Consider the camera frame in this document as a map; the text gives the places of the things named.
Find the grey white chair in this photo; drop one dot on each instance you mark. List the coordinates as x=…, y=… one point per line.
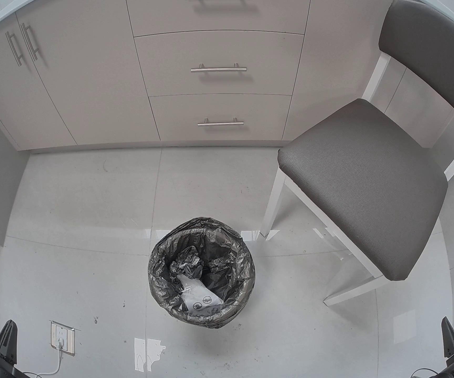
x=361, y=179

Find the beige cabinet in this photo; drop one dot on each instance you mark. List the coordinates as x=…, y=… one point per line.
x=93, y=93

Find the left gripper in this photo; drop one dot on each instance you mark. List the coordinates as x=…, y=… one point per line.
x=10, y=373

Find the clear printed wrapper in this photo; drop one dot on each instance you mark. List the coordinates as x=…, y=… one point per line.
x=201, y=295

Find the black plastic bag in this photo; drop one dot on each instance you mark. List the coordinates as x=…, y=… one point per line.
x=160, y=266

